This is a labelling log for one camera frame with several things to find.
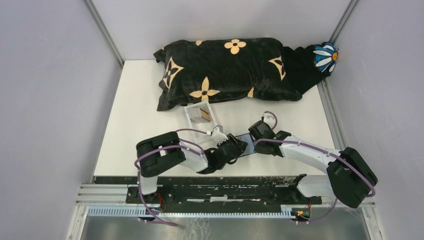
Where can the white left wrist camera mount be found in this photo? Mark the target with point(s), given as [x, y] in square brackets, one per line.
[217, 134]

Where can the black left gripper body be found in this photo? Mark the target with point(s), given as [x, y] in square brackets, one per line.
[231, 139]

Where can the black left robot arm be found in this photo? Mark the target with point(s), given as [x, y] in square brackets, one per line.
[159, 154]

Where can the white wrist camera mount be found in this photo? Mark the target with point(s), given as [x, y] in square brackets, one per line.
[268, 118]
[217, 134]

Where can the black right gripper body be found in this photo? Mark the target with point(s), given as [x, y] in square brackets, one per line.
[259, 148]

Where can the white plastic card tray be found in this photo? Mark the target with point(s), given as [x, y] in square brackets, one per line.
[203, 127]

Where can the black cloth with daisy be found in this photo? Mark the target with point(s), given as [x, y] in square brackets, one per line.
[307, 66]

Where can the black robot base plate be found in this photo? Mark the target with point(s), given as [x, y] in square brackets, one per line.
[278, 189]

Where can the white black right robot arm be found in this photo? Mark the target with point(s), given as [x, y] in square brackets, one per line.
[345, 174]

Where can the black leather card holder wallet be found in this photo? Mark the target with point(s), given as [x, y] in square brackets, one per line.
[250, 149]

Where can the aluminium frame rail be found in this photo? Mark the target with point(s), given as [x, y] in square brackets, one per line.
[116, 195]

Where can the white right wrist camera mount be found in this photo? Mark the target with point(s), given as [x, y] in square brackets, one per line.
[268, 118]

